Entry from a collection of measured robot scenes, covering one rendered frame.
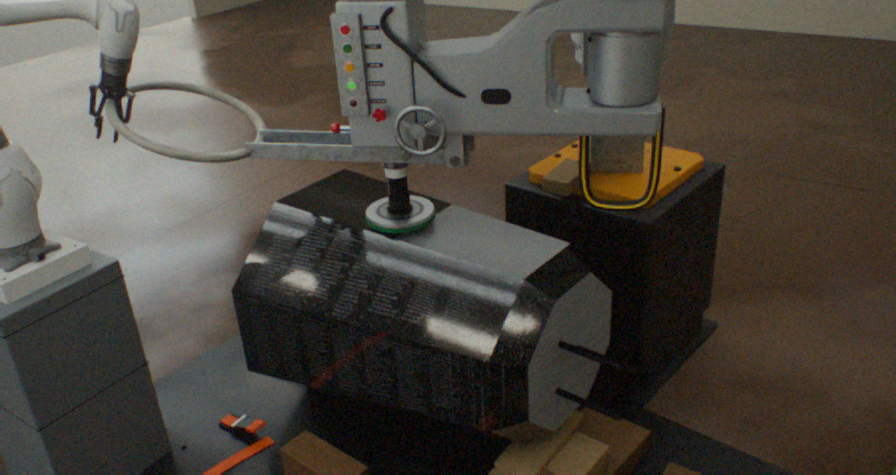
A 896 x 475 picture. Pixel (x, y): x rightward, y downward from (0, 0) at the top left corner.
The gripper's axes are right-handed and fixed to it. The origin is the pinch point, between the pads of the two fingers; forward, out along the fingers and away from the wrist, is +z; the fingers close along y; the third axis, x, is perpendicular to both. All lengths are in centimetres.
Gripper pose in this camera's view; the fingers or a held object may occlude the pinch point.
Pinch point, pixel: (108, 130)
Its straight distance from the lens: 268.2
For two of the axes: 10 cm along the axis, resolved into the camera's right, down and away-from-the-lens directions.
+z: -2.9, 8.2, 4.9
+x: -0.5, -5.3, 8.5
